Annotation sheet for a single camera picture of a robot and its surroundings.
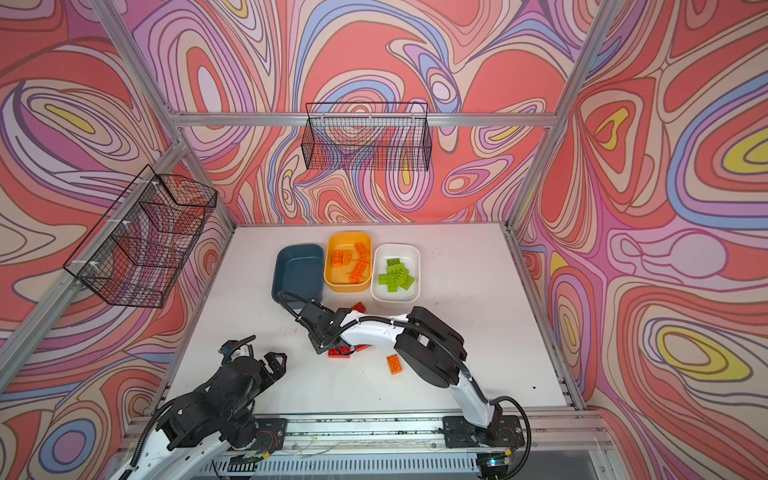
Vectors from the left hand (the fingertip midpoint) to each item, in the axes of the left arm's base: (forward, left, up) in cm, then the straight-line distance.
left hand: (284, 363), depth 78 cm
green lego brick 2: (+27, -29, -6) cm, 41 cm away
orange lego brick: (+2, -30, -6) cm, 30 cm away
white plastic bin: (+39, -36, -3) cm, 53 cm away
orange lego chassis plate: (+35, -18, -5) cm, 39 cm away
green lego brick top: (+33, -31, -3) cm, 46 cm away
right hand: (+9, -10, -7) cm, 15 cm away
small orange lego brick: (+40, -13, -4) cm, 42 cm away
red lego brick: (+20, -18, -5) cm, 28 cm away
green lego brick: (+37, -30, -4) cm, 48 cm away
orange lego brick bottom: (+40, -9, -5) cm, 42 cm away
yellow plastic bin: (+34, -10, -7) cm, 36 cm away
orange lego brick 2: (+44, -18, -6) cm, 48 cm away
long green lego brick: (+31, -28, -5) cm, 42 cm away
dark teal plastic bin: (+38, +6, -9) cm, 40 cm away
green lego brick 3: (+28, -34, -4) cm, 45 cm away
